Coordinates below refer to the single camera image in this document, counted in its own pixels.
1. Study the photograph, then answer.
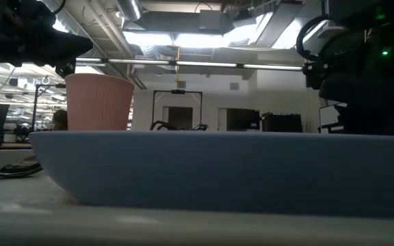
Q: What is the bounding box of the black metal gantry frame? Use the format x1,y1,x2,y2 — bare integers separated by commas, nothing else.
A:
151,89,204,132

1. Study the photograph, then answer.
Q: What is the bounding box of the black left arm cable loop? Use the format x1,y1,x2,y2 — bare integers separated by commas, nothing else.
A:
51,0,67,15

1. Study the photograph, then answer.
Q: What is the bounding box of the person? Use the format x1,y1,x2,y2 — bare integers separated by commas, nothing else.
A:
52,109,69,132

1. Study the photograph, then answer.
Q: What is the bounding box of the yellow hanging cord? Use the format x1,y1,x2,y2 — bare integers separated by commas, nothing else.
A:
174,46,182,83

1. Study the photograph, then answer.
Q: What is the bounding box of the black right arm cable loop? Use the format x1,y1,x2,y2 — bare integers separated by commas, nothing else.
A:
295,14,330,62

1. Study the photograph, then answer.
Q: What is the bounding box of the long ceiling light tube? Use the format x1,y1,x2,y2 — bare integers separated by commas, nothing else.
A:
75,57,304,72

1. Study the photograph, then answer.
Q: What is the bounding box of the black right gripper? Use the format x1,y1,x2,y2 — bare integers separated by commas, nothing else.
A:
302,51,394,106

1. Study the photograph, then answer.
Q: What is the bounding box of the black cabinet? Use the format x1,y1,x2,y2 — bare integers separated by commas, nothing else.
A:
261,112,303,133

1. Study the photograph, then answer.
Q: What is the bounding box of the thin black metal stand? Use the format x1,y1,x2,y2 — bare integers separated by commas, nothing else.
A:
31,83,67,133

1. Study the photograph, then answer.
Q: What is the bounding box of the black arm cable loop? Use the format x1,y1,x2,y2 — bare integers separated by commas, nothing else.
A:
51,0,67,15
295,14,330,62

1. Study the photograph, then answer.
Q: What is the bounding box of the blue plate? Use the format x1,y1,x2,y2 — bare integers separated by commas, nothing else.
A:
29,131,394,219

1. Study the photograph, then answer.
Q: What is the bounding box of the grey plastic tray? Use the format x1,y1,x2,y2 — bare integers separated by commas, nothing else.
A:
0,148,394,246

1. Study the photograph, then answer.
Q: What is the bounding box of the silver ventilation duct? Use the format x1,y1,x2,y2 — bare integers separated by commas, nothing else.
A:
114,0,144,22

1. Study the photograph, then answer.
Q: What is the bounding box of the dark metal spoon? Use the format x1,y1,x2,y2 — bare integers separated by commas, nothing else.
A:
0,155,44,179

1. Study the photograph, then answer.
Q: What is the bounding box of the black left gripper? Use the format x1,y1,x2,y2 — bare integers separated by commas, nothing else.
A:
0,0,94,78

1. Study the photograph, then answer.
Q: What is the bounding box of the pink ribbed cup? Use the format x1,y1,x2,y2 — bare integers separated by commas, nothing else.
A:
64,73,135,132

